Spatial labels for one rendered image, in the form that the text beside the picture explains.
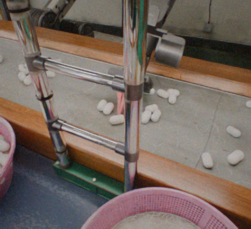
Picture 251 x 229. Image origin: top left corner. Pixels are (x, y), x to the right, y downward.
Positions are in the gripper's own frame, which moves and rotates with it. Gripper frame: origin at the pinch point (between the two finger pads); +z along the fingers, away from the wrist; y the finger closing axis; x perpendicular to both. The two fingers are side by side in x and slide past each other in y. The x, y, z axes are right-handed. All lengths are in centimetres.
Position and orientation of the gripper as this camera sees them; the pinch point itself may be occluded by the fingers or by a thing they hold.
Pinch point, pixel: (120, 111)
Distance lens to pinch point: 52.2
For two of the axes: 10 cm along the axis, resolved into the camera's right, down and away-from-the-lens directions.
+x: 2.8, 1.9, 9.4
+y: 9.1, 2.7, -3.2
